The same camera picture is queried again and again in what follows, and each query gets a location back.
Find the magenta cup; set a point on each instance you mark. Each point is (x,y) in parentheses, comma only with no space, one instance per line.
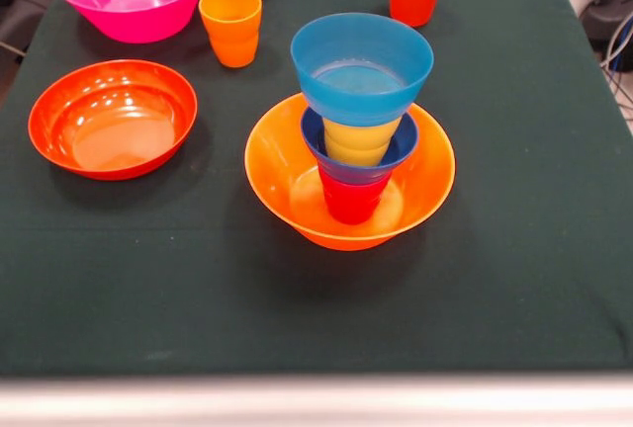
(351,202)

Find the dark blue bowl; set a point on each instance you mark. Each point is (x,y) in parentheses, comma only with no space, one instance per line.
(358,172)

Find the yellow cup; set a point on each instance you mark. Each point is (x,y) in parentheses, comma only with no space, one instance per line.
(361,145)

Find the light blue bowl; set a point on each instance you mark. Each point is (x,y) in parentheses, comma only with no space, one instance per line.
(361,106)

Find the small orange cup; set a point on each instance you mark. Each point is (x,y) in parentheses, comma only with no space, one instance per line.
(232,46)

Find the shallow red-orange bowl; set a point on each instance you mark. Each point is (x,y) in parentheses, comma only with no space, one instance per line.
(114,115)

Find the dark green tablecloth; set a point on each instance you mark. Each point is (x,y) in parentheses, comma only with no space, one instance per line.
(148,274)

